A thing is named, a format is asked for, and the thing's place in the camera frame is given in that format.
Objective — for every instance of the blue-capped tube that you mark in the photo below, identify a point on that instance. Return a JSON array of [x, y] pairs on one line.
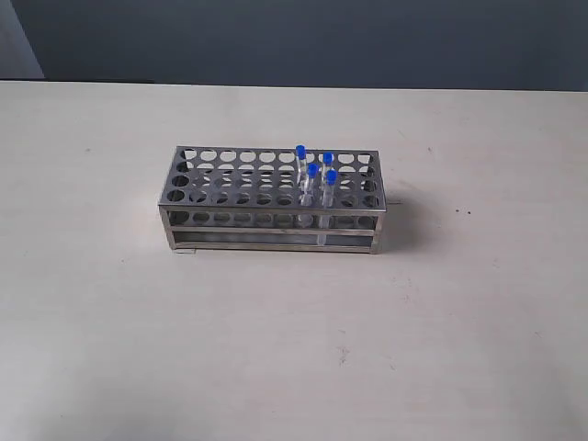
[[307, 195], [327, 197], [327, 165], [302, 166]]

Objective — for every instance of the stainless steel test tube rack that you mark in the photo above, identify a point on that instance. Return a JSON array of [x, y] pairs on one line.
[[249, 199]]

